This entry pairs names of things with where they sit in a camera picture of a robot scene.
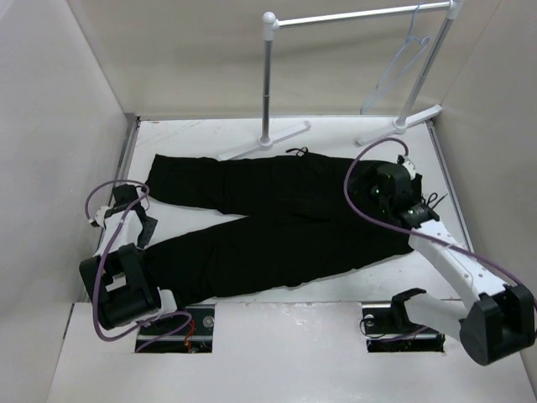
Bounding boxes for black trousers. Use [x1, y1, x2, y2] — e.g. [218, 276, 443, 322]
[143, 149, 411, 306]

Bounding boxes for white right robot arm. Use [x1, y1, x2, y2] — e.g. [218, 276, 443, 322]
[343, 163, 536, 366]

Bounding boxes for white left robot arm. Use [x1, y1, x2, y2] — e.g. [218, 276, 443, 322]
[79, 181, 188, 335]

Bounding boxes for white clothes rack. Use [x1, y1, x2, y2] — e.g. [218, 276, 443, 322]
[217, 1, 463, 160]

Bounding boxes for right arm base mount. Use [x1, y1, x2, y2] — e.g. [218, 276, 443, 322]
[359, 288, 446, 353]

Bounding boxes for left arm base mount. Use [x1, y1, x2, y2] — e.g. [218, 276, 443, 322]
[134, 305, 216, 354]

